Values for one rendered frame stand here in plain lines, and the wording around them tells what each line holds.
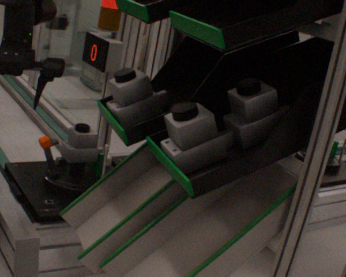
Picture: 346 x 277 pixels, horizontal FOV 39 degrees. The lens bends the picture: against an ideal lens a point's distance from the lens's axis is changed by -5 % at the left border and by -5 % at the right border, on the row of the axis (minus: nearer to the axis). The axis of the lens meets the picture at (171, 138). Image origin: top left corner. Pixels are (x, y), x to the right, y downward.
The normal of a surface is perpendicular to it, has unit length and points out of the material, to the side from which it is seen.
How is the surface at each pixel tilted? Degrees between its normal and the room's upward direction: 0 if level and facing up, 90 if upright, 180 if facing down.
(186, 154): 90
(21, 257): 90
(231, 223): 45
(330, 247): 0
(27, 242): 90
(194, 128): 90
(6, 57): 23
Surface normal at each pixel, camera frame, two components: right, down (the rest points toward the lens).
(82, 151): 0.53, 0.37
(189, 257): -0.51, -0.69
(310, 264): 0.18, -0.93
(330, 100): -0.83, 0.03
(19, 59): 0.19, -0.73
